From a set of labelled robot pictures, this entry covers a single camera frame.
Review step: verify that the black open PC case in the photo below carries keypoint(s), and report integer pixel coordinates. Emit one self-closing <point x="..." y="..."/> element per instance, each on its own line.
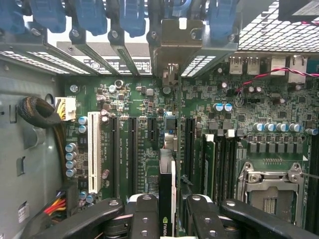
<point x="25" y="149"/>

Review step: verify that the vented metal slot cover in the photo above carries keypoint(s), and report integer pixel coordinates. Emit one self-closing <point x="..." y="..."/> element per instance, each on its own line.
<point x="32" y="61"/>
<point x="199" y="64"/>
<point x="62" y="63"/>

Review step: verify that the short black expansion slot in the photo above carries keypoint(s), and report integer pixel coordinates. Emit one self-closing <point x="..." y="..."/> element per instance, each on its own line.
<point x="152" y="128"/>

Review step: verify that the plain metal slot cover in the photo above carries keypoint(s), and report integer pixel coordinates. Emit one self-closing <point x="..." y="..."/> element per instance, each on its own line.
<point x="152" y="35"/>
<point x="127" y="59"/>

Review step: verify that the metal socket locking lever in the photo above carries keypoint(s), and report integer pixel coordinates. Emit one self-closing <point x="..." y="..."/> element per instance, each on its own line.
<point x="311" y="176"/>

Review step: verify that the long black expansion slot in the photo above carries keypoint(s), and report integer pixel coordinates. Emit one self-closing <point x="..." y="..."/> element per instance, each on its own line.
<point x="190" y="144"/>
<point x="114" y="154"/>
<point x="132" y="154"/>

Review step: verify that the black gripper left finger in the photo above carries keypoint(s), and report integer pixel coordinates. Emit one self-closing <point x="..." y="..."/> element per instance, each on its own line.
<point x="144" y="224"/>

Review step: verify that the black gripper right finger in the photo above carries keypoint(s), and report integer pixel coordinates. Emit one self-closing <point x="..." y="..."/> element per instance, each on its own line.
<point x="207" y="224"/>

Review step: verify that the black RAM slot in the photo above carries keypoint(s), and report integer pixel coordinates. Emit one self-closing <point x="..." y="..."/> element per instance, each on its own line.
<point x="218" y="169"/>
<point x="316" y="199"/>
<point x="309" y="199"/>
<point x="225" y="169"/>
<point x="233" y="169"/>

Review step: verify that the metal CPU socket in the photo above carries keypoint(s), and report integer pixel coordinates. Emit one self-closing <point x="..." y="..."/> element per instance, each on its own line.
<point x="271" y="189"/>

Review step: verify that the white expansion slot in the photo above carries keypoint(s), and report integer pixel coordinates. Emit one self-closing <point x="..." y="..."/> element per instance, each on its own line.
<point x="94" y="149"/>

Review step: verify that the green motherboard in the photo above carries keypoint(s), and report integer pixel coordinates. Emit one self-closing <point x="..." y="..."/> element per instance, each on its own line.
<point x="139" y="99"/>

